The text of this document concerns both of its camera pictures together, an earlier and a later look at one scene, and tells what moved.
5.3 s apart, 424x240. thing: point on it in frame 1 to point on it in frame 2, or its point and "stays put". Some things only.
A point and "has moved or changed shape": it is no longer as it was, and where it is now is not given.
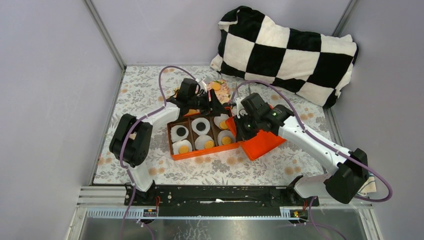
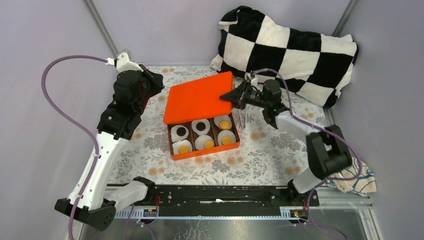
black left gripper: (214, 107) to (155, 79)
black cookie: (181, 131) stays put
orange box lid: (257, 145) has moved or changed shape
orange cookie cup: (209, 144) stays put
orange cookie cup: (183, 149) stays put
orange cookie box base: (193, 135) stays put
